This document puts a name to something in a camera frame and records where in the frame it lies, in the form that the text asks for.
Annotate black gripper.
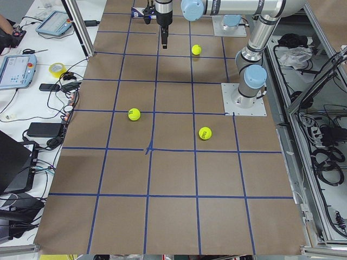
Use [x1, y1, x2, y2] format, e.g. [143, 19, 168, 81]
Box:
[155, 0, 173, 49]

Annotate white blue tennis ball can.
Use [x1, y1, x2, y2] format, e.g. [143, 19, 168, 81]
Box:
[131, 6, 156, 19]

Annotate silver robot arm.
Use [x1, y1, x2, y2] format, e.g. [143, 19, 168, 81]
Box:
[181, 0, 306, 109]

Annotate tennis ball near base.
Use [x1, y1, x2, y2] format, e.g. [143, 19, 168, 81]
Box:
[191, 44, 202, 56]

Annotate tennis ball centre back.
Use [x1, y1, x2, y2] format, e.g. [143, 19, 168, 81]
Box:
[128, 108, 141, 121]

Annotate tennis ball front left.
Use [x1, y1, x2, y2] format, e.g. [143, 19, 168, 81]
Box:
[198, 126, 213, 140]

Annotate upper teach pendant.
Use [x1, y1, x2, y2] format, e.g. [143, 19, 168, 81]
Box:
[35, 11, 72, 36]

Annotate teach pendant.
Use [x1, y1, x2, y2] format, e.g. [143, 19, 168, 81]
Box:
[1, 54, 37, 90]
[35, 11, 72, 36]

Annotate yellow tape roll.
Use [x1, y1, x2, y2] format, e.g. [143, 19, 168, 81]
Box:
[48, 62, 67, 79]

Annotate black cloth bundle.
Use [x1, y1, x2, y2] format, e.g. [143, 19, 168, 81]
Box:
[278, 33, 308, 48]

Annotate white crumpled cloth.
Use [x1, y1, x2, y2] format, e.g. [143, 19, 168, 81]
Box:
[279, 47, 312, 70]

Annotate black phone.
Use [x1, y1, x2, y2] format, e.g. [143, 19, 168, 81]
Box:
[39, 83, 61, 92]

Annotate lower teach pendant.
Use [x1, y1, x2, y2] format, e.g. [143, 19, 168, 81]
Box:
[1, 54, 37, 90]

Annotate black power adapter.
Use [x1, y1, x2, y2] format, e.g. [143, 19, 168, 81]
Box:
[27, 122, 63, 138]

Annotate black laptop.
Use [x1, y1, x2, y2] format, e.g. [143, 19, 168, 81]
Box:
[1, 132, 38, 194]

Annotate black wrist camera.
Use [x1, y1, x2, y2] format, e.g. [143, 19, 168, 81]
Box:
[143, 0, 155, 24]

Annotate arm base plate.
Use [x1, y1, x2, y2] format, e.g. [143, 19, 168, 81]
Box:
[221, 83, 267, 116]
[212, 15, 247, 37]

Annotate aluminium frame post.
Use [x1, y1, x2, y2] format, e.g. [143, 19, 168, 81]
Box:
[61, 0, 94, 58]

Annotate black coiled cables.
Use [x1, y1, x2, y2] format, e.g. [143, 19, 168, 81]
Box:
[310, 150, 345, 187]

